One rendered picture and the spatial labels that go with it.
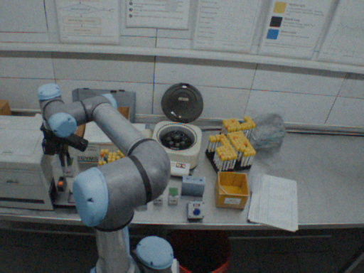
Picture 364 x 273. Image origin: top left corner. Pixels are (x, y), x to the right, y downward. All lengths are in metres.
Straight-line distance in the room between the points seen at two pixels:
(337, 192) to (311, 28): 0.83
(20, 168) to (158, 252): 0.62
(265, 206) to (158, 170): 0.91
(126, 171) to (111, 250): 0.25
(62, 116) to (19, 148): 0.40
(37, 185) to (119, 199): 0.74
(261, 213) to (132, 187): 0.93
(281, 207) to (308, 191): 0.21
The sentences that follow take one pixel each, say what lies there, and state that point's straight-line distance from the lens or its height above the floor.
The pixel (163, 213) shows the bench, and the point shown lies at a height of 0.88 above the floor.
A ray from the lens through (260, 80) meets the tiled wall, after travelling 1.80.
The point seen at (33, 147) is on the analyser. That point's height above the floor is 1.17.
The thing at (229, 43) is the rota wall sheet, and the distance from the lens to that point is 1.65.
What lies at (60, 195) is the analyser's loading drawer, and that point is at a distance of 1.50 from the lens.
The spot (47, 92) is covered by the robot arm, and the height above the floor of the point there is 1.48.
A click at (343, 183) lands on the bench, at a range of 1.88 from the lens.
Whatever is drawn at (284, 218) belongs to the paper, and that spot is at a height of 0.89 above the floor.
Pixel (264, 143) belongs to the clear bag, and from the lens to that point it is 1.84.
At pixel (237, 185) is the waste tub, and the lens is 1.60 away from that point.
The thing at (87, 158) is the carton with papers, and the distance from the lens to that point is 1.64.
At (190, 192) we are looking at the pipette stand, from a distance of 1.50.
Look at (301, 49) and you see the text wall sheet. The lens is 1.77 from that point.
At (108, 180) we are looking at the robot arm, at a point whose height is 1.54.
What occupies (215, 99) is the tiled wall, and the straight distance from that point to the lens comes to 1.82.
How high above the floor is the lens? 2.06
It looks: 41 degrees down
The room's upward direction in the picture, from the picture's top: 7 degrees clockwise
